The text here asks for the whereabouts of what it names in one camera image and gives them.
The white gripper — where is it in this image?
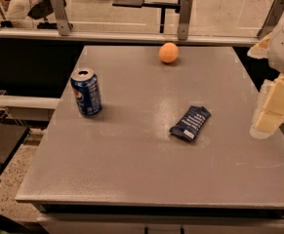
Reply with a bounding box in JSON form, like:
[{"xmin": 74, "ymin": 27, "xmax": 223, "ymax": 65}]
[{"xmin": 247, "ymin": 14, "xmax": 284, "ymax": 135}]

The orange fruit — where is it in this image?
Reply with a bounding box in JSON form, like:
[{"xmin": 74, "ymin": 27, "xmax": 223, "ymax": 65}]
[{"xmin": 159, "ymin": 42, "xmax": 179, "ymax": 63}]

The dark blue rxbar wrapper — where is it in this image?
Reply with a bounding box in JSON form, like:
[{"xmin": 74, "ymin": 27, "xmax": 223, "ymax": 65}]
[{"xmin": 169, "ymin": 106, "xmax": 211, "ymax": 142}]

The blue pepsi soda can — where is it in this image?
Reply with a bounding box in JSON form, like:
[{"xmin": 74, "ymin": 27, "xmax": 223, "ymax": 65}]
[{"xmin": 70, "ymin": 68, "xmax": 102, "ymax": 117}]

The right metal barrier bracket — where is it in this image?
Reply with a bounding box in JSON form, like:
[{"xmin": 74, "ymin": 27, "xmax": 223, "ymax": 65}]
[{"xmin": 257, "ymin": 0, "xmax": 284, "ymax": 40}]

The metal barrier bracket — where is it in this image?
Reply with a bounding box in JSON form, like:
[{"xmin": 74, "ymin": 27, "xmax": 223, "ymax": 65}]
[
  {"xmin": 51, "ymin": 0, "xmax": 72, "ymax": 36},
  {"xmin": 257, "ymin": 0, "xmax": 284, "ymax": 40},
  {"xmin": 178, "ymin": 0, "xmax": 193, "ymax": 40}
]

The middle metal barrier bracket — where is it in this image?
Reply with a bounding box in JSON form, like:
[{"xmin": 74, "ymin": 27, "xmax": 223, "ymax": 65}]
[{"xmin": 178, "ymin": 0, "xmax": 193, "ymax": 40}]

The left metal barrier bracket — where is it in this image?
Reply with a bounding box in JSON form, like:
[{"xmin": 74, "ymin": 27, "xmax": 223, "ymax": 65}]
[{"xmin": 51, "ymin": 0, "xmax": 72, "ymax": 36}]

